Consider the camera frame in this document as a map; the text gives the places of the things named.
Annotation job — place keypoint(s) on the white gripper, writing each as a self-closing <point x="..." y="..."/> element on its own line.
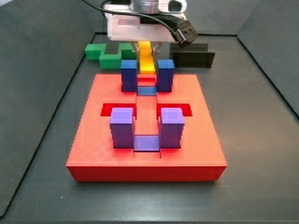
<point x="131" y="28"/>

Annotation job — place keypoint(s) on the yellow long block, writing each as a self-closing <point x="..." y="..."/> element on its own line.
<point x="146" y="58"/>

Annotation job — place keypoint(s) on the red board base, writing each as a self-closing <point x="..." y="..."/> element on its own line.
<point x="95" y="161"/>

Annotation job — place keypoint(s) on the dark blue U block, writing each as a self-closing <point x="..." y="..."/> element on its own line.
<point x="147" y="85"/>

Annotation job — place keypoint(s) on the black U-shaped holder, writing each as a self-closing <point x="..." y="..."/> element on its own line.
<point x="191" y="56"/>

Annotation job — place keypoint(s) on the green zigzag block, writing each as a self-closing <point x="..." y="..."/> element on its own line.
<point x="110" y="60"/>

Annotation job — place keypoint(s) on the purple U block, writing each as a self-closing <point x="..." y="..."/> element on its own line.
<point x="149" y="132"/>

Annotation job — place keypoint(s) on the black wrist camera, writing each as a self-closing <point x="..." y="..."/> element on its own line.
<point x="183" y="33"/>

